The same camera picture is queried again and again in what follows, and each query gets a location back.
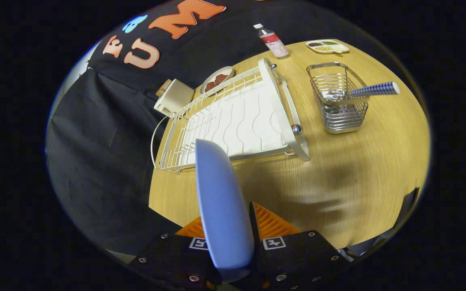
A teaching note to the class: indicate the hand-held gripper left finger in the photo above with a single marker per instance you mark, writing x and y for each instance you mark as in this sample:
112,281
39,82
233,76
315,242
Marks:
168,258

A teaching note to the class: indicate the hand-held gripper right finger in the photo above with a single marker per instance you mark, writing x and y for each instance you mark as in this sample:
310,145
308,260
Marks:
297,258

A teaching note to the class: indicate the blue plate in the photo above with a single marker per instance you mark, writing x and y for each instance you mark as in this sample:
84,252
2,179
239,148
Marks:
221,202

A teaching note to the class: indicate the beige plate with meat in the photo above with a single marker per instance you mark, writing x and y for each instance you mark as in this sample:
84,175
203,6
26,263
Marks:
228,71

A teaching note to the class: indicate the white divided snack dish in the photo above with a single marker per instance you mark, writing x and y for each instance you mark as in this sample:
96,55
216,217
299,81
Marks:
338,47

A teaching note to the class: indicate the white toaster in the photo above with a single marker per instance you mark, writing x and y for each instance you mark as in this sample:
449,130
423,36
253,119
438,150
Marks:
176,97

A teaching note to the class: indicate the brown toast slice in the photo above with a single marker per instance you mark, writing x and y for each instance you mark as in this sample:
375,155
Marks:
162,88

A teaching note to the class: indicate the brown meat patty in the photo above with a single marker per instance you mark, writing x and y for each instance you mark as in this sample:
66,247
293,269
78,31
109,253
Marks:
220,78
210,86

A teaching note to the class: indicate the clear plastic water bottle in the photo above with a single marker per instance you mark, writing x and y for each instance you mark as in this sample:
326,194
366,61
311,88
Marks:
275,44

